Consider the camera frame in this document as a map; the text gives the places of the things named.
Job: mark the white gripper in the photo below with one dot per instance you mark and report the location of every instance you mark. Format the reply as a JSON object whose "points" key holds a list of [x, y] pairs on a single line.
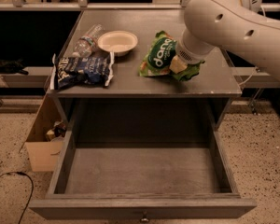
{"points": [[187, 56]]}

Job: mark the green rice chip bag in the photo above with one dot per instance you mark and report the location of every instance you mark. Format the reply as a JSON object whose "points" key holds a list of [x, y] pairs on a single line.
{"points": [[157, 60]]}

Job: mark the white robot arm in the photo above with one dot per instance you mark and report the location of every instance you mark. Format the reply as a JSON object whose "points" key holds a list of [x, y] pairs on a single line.
{"points": [[232, 25]]}

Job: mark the blue chip bag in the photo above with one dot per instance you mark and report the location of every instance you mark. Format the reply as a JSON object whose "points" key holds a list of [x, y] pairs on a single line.
{"points": [[71, 71]]}

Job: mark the grey open drawer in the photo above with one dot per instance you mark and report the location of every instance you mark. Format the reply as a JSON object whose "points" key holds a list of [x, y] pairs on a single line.
{"points": [[123, 157]]}

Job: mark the metal drawer knob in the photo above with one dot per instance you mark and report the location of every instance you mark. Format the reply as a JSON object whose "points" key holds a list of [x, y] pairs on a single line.
{"points": [[144, 218]]}

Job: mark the grey wooden cabinet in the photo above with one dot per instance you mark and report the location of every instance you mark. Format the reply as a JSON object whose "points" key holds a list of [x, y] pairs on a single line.
{"points": [[214, 81]]}

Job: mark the white paper bowl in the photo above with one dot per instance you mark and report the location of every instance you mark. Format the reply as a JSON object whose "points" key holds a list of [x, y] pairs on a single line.
{"points": [[118, 42]]}

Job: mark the clear plastic water bottle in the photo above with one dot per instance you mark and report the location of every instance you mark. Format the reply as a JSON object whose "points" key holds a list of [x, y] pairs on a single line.
{"points": [[88, 43]]}

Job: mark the items inside cardboard box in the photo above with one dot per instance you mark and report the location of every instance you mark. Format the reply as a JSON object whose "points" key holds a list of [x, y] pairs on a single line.
{"points": [[58, 130]]}

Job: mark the cardboard box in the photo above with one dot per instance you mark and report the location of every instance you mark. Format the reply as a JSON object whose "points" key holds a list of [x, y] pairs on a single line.
{"points": [[43, 154]]}

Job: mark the black object on ledge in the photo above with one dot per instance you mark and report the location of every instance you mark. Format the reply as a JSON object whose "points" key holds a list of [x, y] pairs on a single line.
{"points": [[12, 67]]}

